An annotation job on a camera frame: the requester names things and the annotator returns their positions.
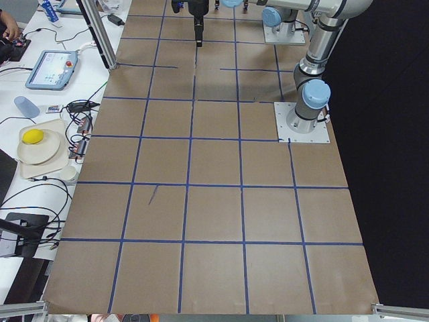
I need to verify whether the aluminium frame post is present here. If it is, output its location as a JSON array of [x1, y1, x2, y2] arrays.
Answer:
[[76, 0, 117, 70]]

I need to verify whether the yellow lemon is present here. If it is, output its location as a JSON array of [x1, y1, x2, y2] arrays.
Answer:
[[21, 129, 44, 144]]

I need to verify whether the black power adapter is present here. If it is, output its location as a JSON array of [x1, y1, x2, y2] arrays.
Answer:
[[107, 13, 125, 26]]

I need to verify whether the blue teach pendant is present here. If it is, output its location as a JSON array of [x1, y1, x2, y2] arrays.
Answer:
[[25, 50, 78, 91]]

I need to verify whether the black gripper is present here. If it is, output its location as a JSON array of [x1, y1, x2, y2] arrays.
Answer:
[[171, 0, 209, 47]]

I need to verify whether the translucent blue cup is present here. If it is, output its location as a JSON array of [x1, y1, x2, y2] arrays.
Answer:
[[14, 96, 40, 119]]

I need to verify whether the beige round plate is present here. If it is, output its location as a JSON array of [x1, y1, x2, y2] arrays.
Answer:
[[17, 130, 60, 164]]

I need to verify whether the person's hand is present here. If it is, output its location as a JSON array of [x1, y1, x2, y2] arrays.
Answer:
[[1, 10, 20, 42]]

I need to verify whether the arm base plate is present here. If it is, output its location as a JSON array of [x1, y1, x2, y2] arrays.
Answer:
[[273, 102, 330, 144], [263, 21, 306, 46]]

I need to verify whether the blue white carton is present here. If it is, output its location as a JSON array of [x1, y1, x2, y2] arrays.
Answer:
[[39, 0, 59, 25]]

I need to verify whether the white paper cup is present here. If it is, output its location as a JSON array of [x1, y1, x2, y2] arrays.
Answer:
[[60, 166, 79, 185]]

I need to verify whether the beige square tray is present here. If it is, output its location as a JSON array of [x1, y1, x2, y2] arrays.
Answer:
[[19, 119, 68, 179]]

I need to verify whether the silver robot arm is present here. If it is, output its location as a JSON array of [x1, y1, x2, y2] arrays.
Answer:
[[188, 1, 298, 47], [254, 0, 372, 134]]

